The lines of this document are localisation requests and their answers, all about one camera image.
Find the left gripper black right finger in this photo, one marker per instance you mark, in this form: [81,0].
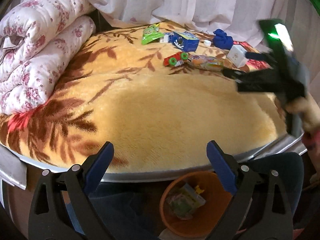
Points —
[259,207]

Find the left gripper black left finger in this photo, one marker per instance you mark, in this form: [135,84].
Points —
[48,216]

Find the white cube box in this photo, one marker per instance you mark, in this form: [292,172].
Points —
[237,55]

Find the yellow plastic scrap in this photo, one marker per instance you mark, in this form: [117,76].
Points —
[198,190]

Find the orange drink bottle wrapper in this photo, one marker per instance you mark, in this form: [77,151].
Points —
[204,62]

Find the blue cloth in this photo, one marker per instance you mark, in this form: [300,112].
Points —
[222,40]

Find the pink green bag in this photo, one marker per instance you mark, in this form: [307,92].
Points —
[183,202]

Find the white bottle cap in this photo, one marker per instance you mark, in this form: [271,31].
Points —
[207,43]

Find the blue snack box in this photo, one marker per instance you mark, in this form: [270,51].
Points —
[185,41]

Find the red toy with green wheels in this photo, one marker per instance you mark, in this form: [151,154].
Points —
[175,60]

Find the green snack wrapper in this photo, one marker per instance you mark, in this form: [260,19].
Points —
[151,33]

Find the blue white medicine box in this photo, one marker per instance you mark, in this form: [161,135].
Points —
[167,38]

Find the orange trash bucket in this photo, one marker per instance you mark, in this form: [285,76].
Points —
[204,218]

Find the person's right hand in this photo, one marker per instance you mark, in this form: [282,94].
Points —
[306,107]

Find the white sheer floral curtain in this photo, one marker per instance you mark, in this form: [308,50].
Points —
[238,18]

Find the yellow floral plush blanket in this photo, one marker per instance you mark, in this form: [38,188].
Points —
[158,118]

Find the folded pink floral quilt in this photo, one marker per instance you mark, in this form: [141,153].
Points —
[38,40]

